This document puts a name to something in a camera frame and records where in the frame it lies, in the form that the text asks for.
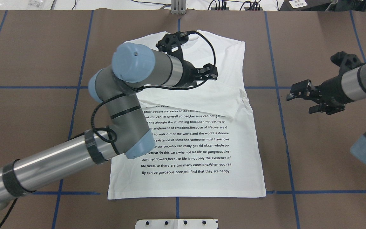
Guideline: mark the white long-sleeve printed shirt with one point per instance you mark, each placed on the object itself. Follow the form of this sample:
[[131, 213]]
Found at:
[[205, 138]]

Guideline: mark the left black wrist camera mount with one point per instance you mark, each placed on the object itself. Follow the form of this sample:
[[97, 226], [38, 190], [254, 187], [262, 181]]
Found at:
[[171, 43]]

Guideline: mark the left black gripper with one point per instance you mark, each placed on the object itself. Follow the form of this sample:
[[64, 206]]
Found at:
[[188, 70]]

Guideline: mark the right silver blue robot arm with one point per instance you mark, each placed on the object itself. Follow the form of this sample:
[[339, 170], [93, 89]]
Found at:
[[354, 86]]

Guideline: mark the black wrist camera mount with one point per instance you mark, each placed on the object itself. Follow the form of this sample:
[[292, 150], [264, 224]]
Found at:
[[171, 43], [346, 62]]

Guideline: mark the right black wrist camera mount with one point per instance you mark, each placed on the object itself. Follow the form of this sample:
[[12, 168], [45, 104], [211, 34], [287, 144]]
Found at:
[[346, 62]]

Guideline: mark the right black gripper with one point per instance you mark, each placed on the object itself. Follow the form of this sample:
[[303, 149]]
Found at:
[[333, 90]]

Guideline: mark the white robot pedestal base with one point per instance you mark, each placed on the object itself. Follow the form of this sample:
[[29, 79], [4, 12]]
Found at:
[[177, 224]]

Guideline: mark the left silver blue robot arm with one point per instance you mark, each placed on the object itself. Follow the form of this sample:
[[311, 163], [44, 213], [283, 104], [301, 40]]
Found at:
[[117, 125]]

